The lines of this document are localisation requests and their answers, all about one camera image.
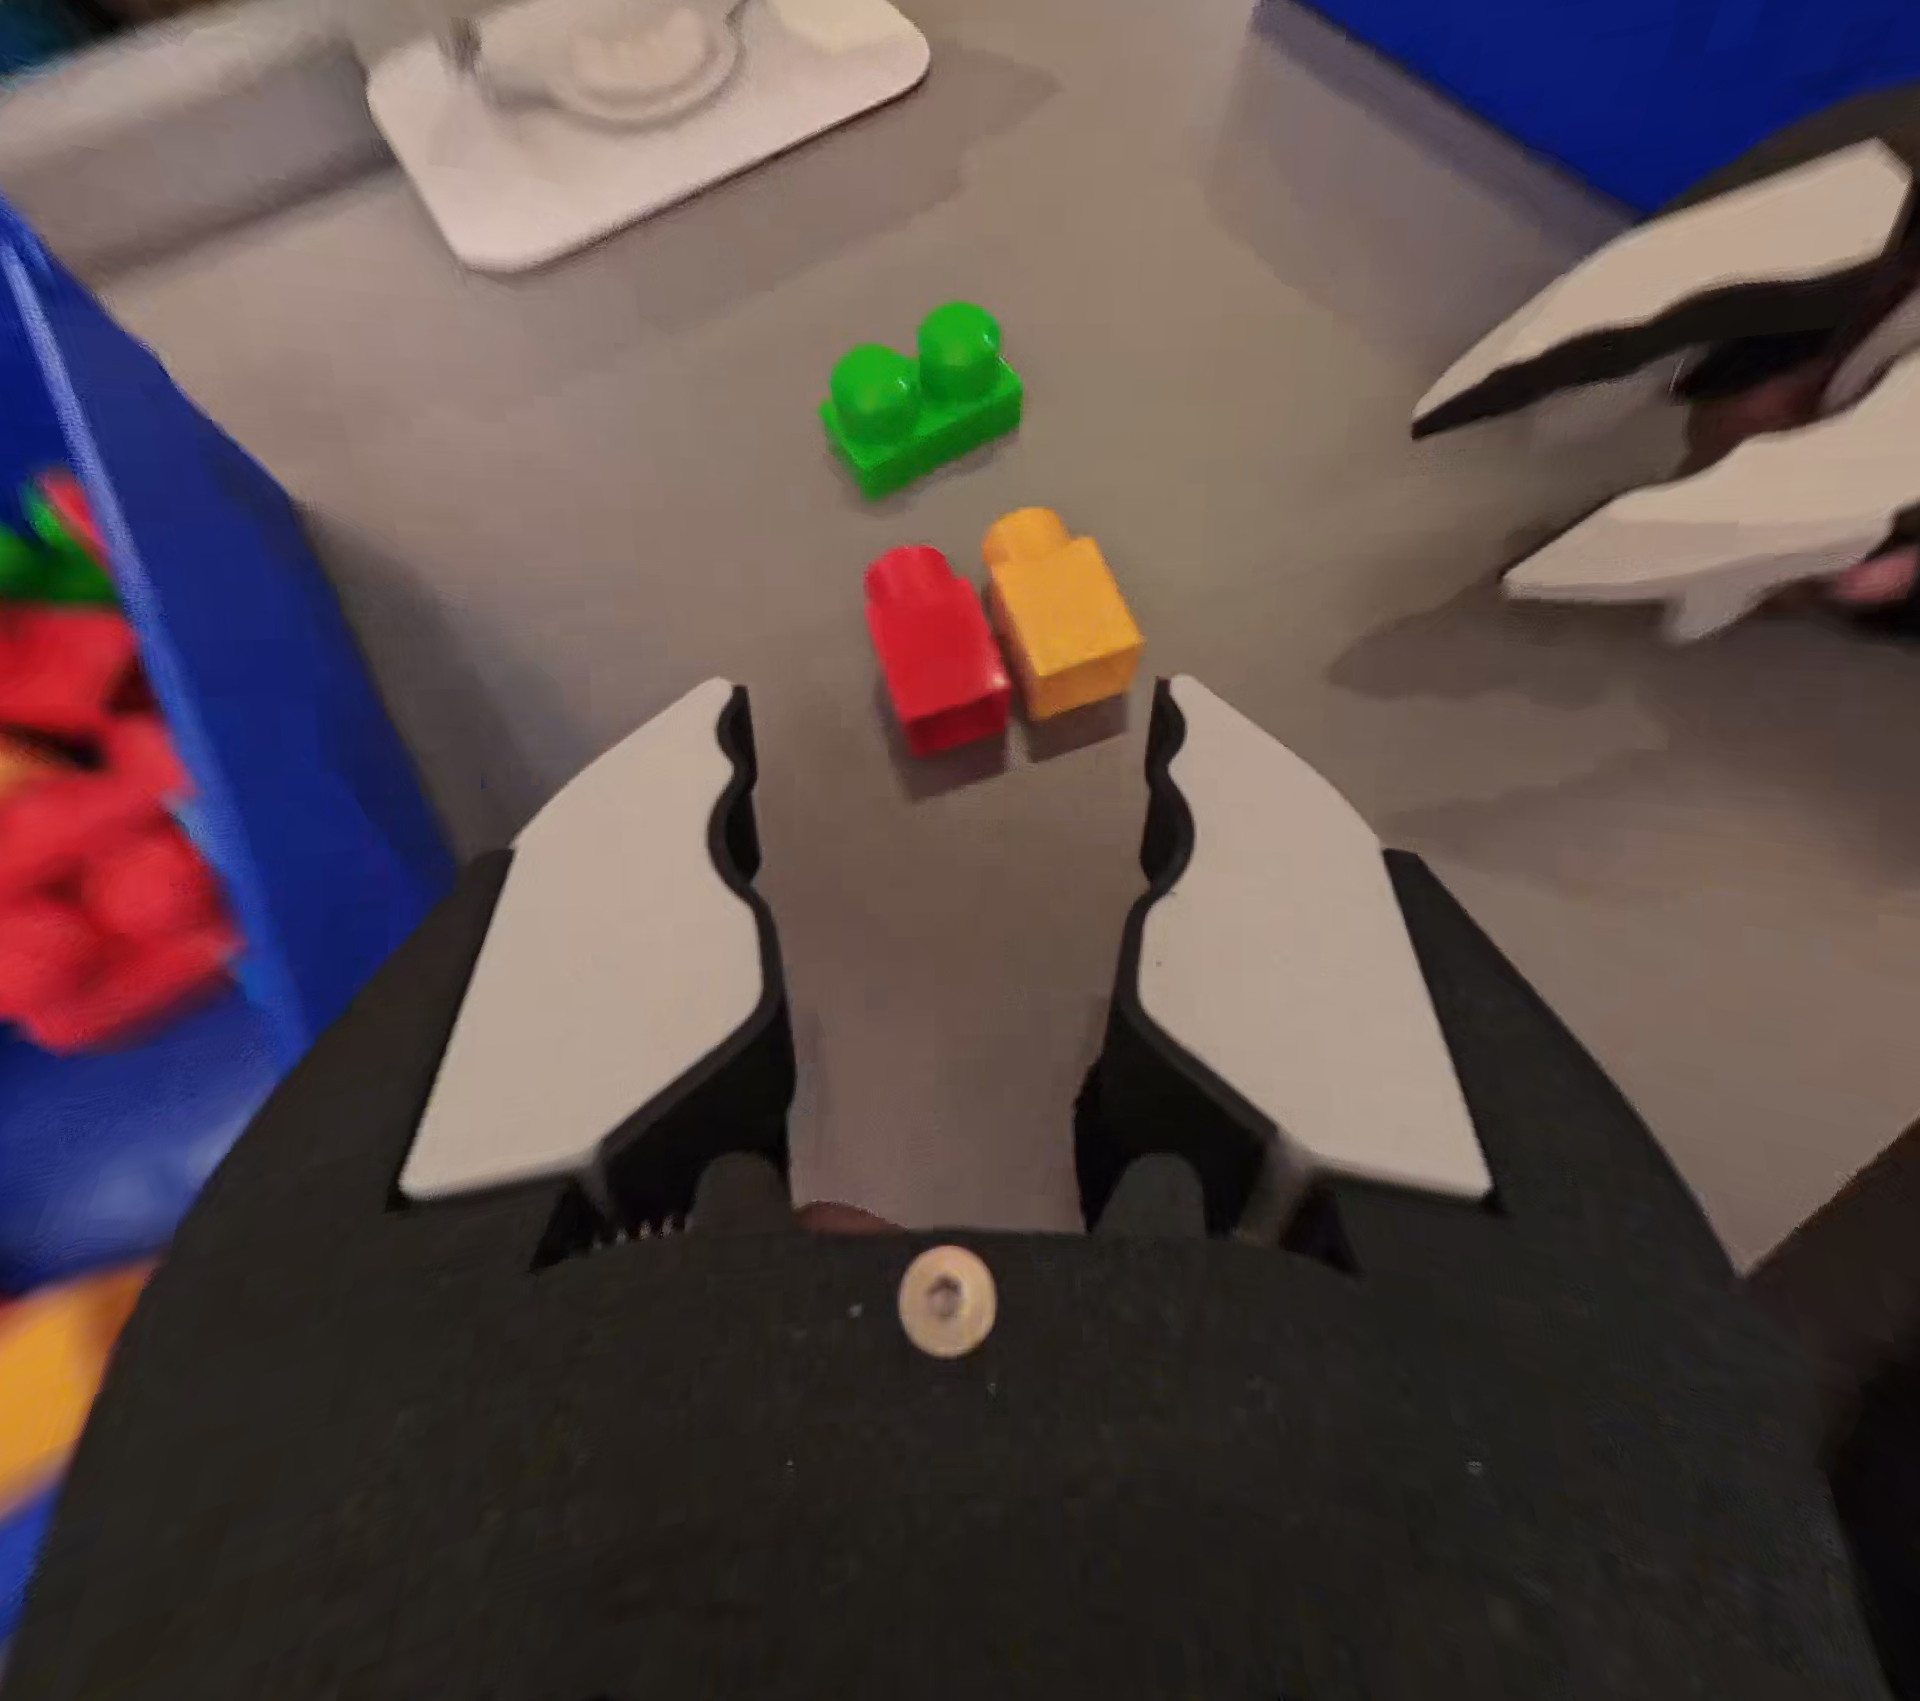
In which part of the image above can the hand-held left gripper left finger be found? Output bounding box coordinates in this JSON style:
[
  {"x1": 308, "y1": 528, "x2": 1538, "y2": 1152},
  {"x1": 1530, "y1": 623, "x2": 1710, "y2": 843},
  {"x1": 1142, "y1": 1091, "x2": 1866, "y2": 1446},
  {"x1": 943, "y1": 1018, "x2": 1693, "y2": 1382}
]
[{"x1": 396, "y1": 679, "x2": 798, "y2": 1238}]

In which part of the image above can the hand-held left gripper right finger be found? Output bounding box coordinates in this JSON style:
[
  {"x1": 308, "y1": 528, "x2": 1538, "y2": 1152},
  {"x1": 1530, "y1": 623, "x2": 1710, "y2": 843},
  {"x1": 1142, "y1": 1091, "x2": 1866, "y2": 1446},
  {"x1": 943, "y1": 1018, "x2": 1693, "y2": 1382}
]
[{"x1": 1074, "y1": 676, "x2": 1499, "y2": 1244}]

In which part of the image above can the grey desk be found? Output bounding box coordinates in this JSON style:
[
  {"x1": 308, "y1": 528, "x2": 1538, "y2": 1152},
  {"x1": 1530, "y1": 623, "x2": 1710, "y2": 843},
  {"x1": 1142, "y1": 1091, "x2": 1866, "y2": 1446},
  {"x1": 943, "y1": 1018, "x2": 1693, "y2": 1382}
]
[{"x1": 0, "y1": 0, "x2": 1920, "y2": 1283}]

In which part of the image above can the red tall toy block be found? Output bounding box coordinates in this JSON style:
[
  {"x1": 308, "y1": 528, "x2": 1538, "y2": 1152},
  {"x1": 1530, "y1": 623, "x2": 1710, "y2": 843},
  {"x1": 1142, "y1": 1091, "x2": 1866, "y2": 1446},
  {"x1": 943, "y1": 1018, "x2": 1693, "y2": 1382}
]
[{"x1": 864, "y1": 545, "x2": 1016, "y2": 761}]

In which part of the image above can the white folding book stand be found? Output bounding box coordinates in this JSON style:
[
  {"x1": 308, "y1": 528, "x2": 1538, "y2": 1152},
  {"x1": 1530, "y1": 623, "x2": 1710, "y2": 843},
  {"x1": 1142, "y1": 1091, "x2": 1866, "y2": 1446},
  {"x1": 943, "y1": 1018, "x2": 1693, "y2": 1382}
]
[{"x1": 211, "y1": 0, "x2": 932, "y2": 276}]

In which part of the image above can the blue divided plastic bin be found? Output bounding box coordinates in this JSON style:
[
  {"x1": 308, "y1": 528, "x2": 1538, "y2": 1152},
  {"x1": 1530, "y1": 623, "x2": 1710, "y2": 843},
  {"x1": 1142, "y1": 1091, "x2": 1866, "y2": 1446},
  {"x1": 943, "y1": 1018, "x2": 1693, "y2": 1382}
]
[{"x1": 0, "y1": 191, "x2": 460, "y2": 1298}]

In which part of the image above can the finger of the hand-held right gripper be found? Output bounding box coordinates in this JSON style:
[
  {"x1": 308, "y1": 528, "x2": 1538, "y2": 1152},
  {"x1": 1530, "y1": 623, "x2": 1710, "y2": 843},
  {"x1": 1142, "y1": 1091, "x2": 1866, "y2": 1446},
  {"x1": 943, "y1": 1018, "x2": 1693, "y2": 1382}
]
[
  {"x1": 1411, "y1": 133, "x2": 1920, "y2": 441},
  {"x1": 1500, "y1": 290, "x2": 1920, "y2": 644}
]

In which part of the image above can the red two-stud toy block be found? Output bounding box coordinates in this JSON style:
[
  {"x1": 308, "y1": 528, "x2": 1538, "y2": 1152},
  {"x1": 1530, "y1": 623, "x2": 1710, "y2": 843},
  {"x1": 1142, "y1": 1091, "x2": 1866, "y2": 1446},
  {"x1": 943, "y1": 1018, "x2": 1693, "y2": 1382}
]
[{"x1": 0, "y1": 727, "x2": 246, "y2": 1053}]

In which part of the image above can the yellow long toy block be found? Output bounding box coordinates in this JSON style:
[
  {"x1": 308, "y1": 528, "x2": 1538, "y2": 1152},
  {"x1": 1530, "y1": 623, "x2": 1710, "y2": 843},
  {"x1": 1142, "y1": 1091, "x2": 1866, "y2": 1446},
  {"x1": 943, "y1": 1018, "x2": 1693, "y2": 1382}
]
[{"x1": 0, "y1": 1266, "x2": 157, "y2": 1531}]

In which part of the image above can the green two-stud toy block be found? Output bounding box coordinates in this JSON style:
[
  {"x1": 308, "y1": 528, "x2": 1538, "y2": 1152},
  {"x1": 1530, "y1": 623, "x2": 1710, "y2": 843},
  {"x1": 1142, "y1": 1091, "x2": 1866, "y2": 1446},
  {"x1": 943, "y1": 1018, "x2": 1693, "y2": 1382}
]
[{"x1": 818, "y1": 299, "x2": 1029, "y2": 505}]

